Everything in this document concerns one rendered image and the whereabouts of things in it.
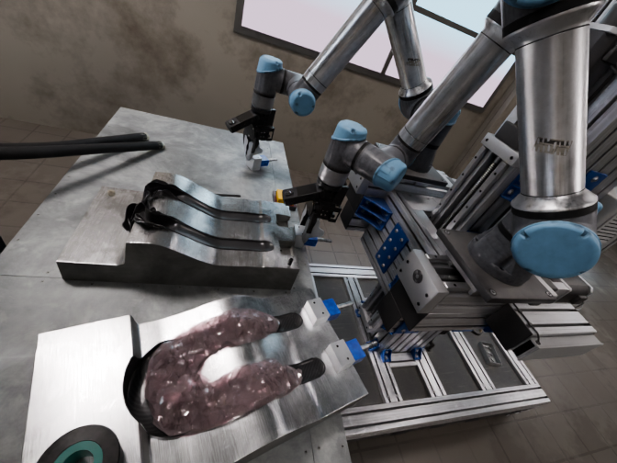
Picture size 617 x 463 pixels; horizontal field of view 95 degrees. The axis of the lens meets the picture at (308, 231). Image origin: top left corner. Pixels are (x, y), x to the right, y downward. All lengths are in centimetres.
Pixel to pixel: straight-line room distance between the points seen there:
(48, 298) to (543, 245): 92
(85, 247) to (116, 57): 207
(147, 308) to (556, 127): 81
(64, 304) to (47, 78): 233
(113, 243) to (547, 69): 85
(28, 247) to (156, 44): 196
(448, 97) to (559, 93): 22
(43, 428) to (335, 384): 44
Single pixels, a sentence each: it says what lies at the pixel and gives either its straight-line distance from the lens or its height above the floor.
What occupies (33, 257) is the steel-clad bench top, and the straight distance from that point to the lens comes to 85.
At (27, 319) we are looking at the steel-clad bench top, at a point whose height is 80.
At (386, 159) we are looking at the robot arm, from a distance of 67.
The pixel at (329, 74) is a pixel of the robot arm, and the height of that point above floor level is 124.
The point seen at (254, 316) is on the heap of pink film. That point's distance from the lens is 59.
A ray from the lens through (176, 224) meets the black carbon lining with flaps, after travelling 71.
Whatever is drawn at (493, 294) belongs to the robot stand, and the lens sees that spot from 75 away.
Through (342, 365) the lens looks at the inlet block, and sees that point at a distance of 62.
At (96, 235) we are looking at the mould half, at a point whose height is 86.
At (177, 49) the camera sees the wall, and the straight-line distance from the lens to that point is 258.
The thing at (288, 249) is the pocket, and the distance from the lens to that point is 78.
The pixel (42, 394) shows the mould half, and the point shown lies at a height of 91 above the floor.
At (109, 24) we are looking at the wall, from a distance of 265.
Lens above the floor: 140
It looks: 39 degrees down
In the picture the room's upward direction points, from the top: 23 degrees clockwise
